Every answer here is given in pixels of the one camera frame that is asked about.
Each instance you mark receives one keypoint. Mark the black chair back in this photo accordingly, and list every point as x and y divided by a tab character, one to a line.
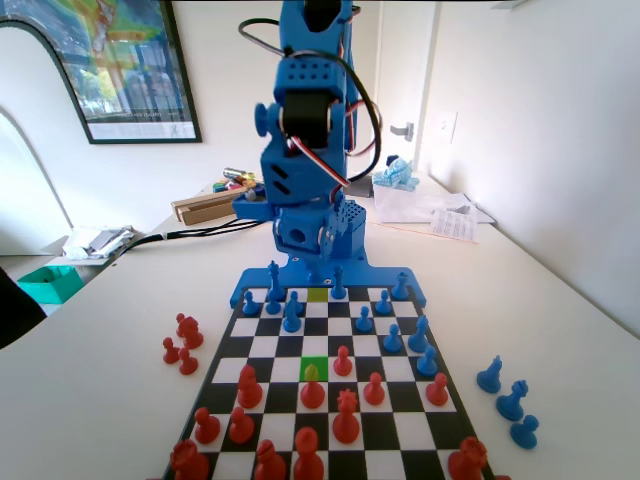
15	315

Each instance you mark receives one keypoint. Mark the clear plastic bag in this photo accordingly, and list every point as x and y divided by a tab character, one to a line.
410	205

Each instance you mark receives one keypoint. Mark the blue gripper with gears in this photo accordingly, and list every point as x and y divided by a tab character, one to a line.
296	234

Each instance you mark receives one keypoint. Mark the red chess knight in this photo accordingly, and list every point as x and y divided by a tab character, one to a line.
189	334

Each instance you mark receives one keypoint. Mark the red chess queen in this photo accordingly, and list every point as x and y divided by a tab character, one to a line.
346	422

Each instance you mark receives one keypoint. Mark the blue SO-100 robot arm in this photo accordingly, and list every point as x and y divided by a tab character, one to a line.
310	75

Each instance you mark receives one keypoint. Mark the white door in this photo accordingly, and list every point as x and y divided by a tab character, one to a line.
405	75

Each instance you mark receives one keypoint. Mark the colourful small blocks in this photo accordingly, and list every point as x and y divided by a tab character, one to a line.
220	188

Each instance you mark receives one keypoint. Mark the white arched panel black edge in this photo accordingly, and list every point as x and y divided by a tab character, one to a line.
20	60

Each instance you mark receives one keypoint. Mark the red chess rook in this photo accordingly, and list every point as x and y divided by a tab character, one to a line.
467	460
189	462

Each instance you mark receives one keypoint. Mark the blue and white cloth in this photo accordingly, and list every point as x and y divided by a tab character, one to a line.
397	175

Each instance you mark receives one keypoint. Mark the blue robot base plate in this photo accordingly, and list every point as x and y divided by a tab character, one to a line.
380	276

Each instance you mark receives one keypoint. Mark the printed paper sheet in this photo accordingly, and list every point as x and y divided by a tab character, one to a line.
455	225

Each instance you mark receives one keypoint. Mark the blue chess pawn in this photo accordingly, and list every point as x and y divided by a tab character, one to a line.
427	364
392	342
382	304
272	305
249	305
524	434
364	322

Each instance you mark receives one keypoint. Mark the black framed poster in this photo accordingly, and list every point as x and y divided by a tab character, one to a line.
135	65

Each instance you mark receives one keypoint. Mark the pile of papers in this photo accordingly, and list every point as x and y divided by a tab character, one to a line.
97	242

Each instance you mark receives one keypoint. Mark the long cardboard box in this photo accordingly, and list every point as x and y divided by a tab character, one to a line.
205	210

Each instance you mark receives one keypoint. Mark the metal flashlight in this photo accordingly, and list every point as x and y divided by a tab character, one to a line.
235	173

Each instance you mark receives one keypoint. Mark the captured blue chess pieces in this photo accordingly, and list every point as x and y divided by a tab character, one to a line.
512	402

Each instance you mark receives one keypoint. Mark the black and white chessboard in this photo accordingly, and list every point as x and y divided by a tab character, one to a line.
400	430

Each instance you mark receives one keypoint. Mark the red chess pawn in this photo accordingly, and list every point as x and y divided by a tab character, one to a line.
241	427
312	396
171	352
206	429
188	366
374	391
342	364

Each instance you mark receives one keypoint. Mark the green plastic bin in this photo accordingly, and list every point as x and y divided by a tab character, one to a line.
50	290

